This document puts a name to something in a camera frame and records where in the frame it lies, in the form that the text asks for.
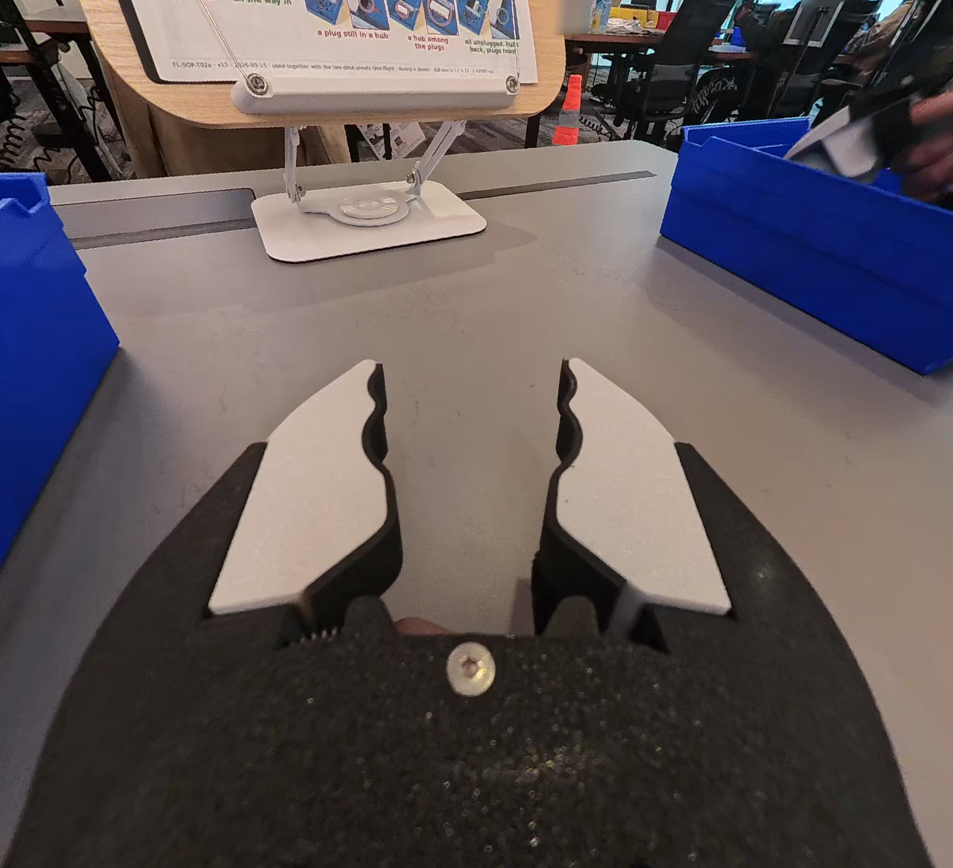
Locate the blue plastic bin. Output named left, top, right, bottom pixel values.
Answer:
left=0, top=172, right=122, bottom=564
left=660, top=116, right=953, bottom=375

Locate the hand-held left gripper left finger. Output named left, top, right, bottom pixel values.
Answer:
left=207, top=359, right=405, bottom=642

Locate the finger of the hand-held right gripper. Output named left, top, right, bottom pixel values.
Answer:
left=784, top=110, right=868, bottom=162
left=815, top=131, right=888, bottom=184

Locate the wooden office desk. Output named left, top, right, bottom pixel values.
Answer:
left=564, top=27, right=756, bottom=148

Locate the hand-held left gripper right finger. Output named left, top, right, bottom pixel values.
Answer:
left=532, top=358, right=734, bottom=642

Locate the printed instruction sheet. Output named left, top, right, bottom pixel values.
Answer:
left=93, top=0, right=539, bottom=86

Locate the instruction sheet on wooden stand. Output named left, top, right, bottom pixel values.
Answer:
left=45, top=0, right=564, bottom=264

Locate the black office chair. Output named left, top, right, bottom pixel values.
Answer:
left=616, top=0, right=747, bottom=139

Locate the person's right hand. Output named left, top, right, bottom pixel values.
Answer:
left=897, top=92, right=953, bottom=205

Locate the orange traffic cone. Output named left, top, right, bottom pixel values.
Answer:
left=552, top=73, right=587, bottom=148

